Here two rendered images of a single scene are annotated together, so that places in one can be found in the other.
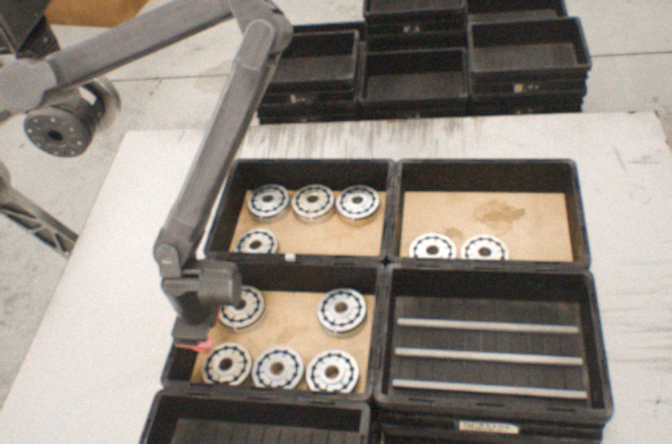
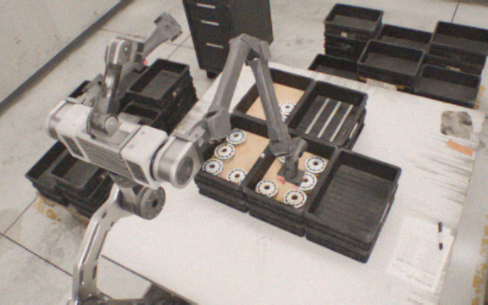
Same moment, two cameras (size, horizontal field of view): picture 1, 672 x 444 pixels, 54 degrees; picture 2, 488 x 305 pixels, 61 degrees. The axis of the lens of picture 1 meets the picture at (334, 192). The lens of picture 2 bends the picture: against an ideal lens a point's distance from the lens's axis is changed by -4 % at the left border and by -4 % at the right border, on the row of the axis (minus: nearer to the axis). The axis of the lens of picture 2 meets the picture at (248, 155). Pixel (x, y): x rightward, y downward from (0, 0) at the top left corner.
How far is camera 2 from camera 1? 1.47 m
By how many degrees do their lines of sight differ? 44
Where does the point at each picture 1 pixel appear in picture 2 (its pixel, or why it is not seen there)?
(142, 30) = (233, 74)
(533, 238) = (285, 96)
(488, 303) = (305, 116)
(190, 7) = (239, 55)
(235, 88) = (264, 72)
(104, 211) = (141, 263)
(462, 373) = (329, 132)
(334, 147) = not seen: hidden behind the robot
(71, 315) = (206, 288)
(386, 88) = not seen: hidden behind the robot
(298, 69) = (80, 170)
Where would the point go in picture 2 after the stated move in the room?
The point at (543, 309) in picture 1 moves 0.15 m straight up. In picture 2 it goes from (315, 104) to (315, 83)
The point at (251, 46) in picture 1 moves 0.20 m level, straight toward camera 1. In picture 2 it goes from (266, 51) to (320, 51)
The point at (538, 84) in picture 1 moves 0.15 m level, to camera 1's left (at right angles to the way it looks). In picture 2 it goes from (179, 86) to (171, 101)
